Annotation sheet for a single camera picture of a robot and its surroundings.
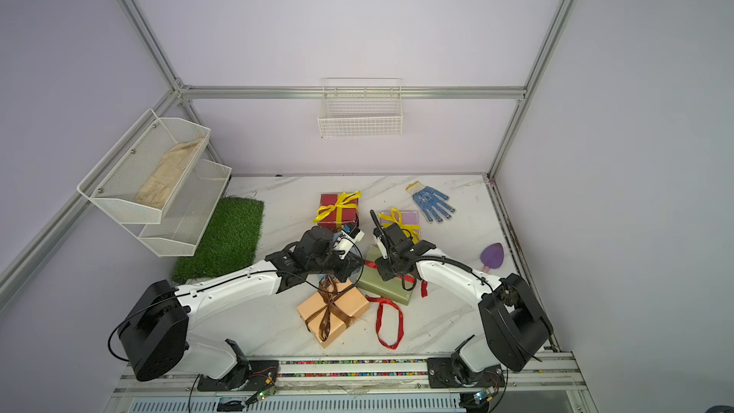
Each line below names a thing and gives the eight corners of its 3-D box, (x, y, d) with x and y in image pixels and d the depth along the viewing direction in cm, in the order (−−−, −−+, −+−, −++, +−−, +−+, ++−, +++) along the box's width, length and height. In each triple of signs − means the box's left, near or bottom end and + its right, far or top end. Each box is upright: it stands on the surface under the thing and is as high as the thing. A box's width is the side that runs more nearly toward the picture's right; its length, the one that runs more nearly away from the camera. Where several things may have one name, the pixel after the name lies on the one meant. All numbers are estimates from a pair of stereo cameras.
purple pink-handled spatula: (483, 272, 96) (485, 270, 94) (476, 246, 102) (478, 243, 101) (508, 272, 96) (510, 270, 94) (499, 246, 103) (501, 243, 101)
